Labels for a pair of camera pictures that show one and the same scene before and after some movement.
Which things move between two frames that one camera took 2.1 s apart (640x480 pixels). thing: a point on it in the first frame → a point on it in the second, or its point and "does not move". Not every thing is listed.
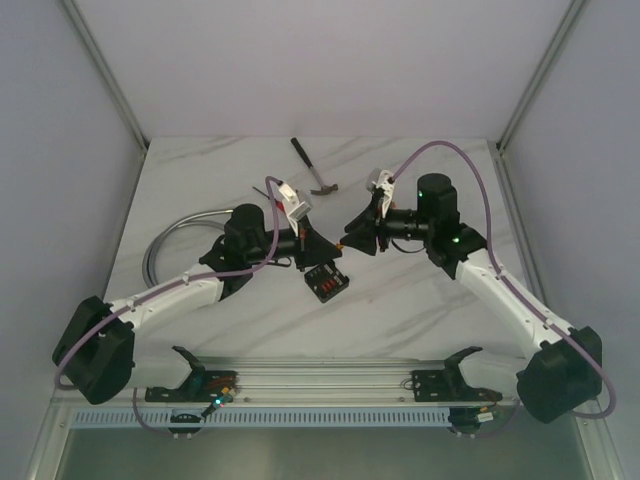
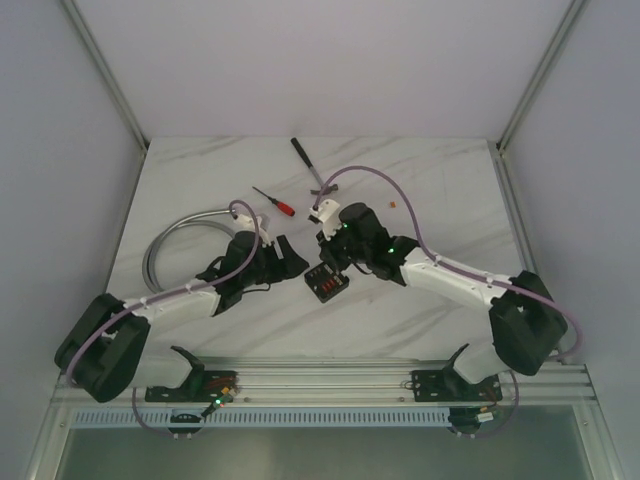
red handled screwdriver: [278, 203] does not move
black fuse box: [326, 280] does not move
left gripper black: [304, 245] → [275, 258]
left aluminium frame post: [103, 67] does not move
